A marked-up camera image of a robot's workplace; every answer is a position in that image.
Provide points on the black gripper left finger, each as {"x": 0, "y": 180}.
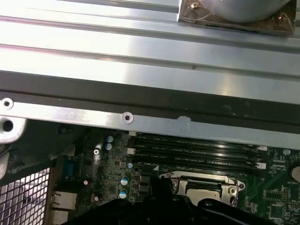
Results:
{"x": 112, "y": 213}

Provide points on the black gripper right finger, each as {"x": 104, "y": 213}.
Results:
{"x": 211, "y": 211}

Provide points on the metal socket cover frame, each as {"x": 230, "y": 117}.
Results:
{"x": 226, "y": 185}

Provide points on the black RAM slot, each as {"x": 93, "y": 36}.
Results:
{"x": 187, "y": 141}
{"x": 187, "y": 164}
{"x": 187, "y": 149}
{"x": 187, "y": 156}

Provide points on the CPU socket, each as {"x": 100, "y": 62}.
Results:
{"x": 167, "y": 176}

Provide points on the silver blue capacitor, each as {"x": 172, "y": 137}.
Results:
{"x": 109, "y": 147}
{"x": 124, "y": 181}
{"x": 123, "y": 194}
{"x": 109, "y": 139}
{"x": 130, "y": 165}

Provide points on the green motherboard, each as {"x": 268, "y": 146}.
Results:
{"x": 257, "y": 192}

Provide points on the silver rear port block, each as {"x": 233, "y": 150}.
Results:
{"x": 63, "y": 199}

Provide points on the blue rear port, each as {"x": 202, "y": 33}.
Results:
{"x": 69, "y": 168}

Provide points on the silver motherboard screw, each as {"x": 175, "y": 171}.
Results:
{"x": 286, "y": 152}
{"x": 96, "y": 152}

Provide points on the grey metal PC case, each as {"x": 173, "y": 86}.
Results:
{"x": 70, "y": 112}

